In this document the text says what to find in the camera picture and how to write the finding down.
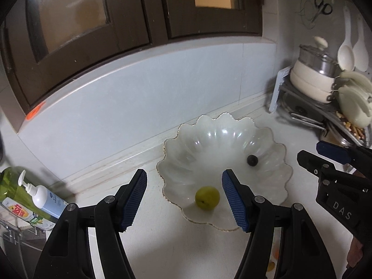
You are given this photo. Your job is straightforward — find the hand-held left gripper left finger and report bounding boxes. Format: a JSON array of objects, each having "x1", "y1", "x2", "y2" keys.
[{"x1": 33, "y1": 169, "x2": 148, "y2": 279}]

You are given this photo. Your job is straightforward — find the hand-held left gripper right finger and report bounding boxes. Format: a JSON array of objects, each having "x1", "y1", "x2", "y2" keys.
[{"x1": 221, "y1": 169, "x2": 353, "y2": 279}]

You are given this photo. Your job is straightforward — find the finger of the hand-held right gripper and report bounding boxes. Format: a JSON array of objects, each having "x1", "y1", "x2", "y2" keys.
[
  {"x1": 297, "y1": 150, "x2": 372, "y2": 201},
  {"x1": 316, "y1": 141, "x2": 372, "y2": 166}
]

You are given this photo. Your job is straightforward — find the green plum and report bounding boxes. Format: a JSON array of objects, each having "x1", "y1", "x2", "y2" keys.
[{"x1": 195, "y1": 186, "x2": 220, "y2": 210}]

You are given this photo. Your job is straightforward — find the white scalloped glass bowl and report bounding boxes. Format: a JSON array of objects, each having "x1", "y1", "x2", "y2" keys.
[{"x1": 156, "y1": 112, "x2": 293, "y2": 232}]

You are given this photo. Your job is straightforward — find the person's right hand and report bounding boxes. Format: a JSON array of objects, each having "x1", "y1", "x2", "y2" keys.
[{"x1": 347, "y1": 234, "x2": 365, "y2": 269}]

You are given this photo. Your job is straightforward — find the grey corner shelf rack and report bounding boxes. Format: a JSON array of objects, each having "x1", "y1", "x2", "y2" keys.
[{"x1": 279, "y1": 80, "x2": 372, "y2": 149}]

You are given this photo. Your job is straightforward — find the dark round pan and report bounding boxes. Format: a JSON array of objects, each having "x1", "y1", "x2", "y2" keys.
[{"x1": 286, "y1": 97, "x2": 313, "y2": 120}]

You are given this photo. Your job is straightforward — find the cream frying pan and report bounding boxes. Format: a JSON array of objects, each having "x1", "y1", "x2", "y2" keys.
[{"x1": 290, "y1": 71, "x2": 338, "y2": 104}]

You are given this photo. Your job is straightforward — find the white plastic crate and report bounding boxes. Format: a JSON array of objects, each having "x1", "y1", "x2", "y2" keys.
[{"x1": 269, "y1": 67, "x2": 292, "y2": 114}]

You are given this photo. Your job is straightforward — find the cream saucepan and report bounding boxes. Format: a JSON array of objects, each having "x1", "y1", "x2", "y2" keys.
[{"x1": 291, "y1": 60, "x2": 339, "y2": 93}]

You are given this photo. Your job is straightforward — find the white pump bottle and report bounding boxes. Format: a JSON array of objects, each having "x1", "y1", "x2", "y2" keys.
[{"x1": 18, "y1": 171, "x2": 69, "y2": 219}]

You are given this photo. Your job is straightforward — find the white rice spoon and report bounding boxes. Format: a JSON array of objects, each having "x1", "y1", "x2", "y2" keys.
[
  {"x1": 337, "y1": 6, "x2": 355, "y2": 72},
  {"x1": 352, "y1": 17, "x2": 369, "y2": 72}
]

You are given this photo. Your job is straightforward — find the green dish soap bottle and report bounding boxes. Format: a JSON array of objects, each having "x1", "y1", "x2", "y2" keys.
[{"x1": 0, "y1": 166, "x2": 57, "y2": 231}]

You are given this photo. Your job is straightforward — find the orange sticker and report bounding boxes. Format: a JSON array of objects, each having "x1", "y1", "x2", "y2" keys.
[{"x1": 26, "y1": 102, "x2": 47, "y2": 120}]

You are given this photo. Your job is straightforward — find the dark brown window sash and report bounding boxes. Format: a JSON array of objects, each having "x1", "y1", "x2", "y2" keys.
[
  {"x1": 158, "y1": 0, "x2": 265, "y2": 40},
  {"x1": 0, "y1": 0, "x2": 154, "y2": 114}
]

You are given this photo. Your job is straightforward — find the steel pot with long handle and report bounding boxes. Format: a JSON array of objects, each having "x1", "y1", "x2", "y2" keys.
[{"x1": 291, "y1": 112, "x2": 359, "y2": 146}]

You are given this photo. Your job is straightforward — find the wire sink caddy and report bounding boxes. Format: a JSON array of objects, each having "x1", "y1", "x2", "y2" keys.
[{"x1": 0, "y1": 203, "x2": 56, "y2": 252}]

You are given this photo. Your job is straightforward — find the black handled scissors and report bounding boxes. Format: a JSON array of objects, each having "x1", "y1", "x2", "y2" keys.
[{"x1": 309, "y1": 0, "x2": 333, "y2": 24}]

